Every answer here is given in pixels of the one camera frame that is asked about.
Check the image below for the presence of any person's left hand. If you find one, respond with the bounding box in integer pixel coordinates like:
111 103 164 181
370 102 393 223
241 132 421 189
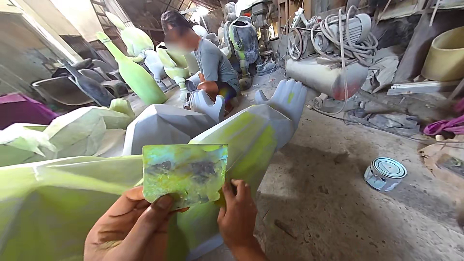
84 186 190 261

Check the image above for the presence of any person's right hand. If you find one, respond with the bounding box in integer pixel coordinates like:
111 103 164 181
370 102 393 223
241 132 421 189
217 179 259 251

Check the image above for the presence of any green stained rectangular plate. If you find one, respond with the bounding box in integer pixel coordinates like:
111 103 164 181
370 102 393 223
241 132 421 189
142 144 228 211

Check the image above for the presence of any person's right forearm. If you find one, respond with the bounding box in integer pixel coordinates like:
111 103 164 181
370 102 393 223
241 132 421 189
234 237 269 261

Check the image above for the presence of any large yellow-green faceted sculpture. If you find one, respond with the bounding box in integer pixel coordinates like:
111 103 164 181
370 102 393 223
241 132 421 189
0 155 145 261

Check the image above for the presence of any pale green faceted sculpture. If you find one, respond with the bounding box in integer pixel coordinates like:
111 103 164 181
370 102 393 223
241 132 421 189
0 99 136 167

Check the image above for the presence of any dark grey bottle-shaped sculpture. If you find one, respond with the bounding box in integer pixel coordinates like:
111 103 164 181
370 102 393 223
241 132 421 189
58 59 115 107

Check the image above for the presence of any light green bottle-shaped sculpture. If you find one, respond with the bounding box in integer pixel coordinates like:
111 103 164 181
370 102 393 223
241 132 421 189
96 31 168 106

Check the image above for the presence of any dark curved tub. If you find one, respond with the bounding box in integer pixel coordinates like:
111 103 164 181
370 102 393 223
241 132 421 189
31 75 95 106

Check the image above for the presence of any purple box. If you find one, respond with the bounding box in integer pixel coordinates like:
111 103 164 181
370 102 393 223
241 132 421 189
0 94 59 131

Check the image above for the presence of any green pot-shaped sculpture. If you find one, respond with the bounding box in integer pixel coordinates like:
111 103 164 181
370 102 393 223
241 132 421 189
156 42 191 102

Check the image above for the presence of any air compressor with tank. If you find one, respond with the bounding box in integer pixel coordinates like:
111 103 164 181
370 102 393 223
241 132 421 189
286 13 372 101

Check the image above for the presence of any blue-white paint can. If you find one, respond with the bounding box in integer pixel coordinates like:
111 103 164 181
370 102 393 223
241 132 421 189
364 157 408 193

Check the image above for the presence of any dark green robot-like sculpture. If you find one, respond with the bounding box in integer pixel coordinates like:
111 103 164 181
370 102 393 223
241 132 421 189
224 16 260 91

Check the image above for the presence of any green white rounded figure sculpture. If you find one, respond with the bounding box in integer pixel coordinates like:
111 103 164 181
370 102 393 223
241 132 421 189
105 12 167 91

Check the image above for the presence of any crumpled grey plastic sheet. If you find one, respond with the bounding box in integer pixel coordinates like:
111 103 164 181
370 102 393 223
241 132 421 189
346 108 421 138

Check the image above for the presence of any grey crumpled cloth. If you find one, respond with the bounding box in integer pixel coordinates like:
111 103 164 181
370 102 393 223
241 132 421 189
360 47 400 94

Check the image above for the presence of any brown cardboard sheet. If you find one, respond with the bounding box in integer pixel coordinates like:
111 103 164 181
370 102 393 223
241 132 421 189
419 135 464 185

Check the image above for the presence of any light metal bar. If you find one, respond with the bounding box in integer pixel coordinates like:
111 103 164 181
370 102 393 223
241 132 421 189
387 80 464 96

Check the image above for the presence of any magenta cloth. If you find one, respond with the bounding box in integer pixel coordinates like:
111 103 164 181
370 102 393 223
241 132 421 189
423 98 464 137

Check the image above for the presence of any large yellow cylindrical container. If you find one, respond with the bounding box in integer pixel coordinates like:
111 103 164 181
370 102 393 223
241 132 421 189
421 26 464 82

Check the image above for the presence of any coiled light hose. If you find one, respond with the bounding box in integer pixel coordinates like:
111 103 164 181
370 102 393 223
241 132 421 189
311 5 378 115

